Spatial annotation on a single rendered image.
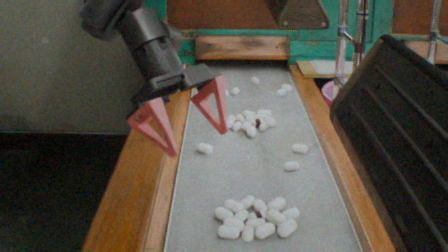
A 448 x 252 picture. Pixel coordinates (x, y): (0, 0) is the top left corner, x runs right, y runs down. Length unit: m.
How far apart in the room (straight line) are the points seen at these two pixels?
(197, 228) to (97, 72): 1.86
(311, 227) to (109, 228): 0.32
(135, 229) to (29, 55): 2.02
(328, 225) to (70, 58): 2.00
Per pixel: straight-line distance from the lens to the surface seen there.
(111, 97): 2.55
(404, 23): 1.62
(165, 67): 0.62
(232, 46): 1.45
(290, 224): 0.73
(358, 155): 0.29
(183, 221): 0.76
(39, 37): 2.59
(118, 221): 0.73
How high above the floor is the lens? 1.18
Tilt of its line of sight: 24 degrees down
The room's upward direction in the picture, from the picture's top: straight up
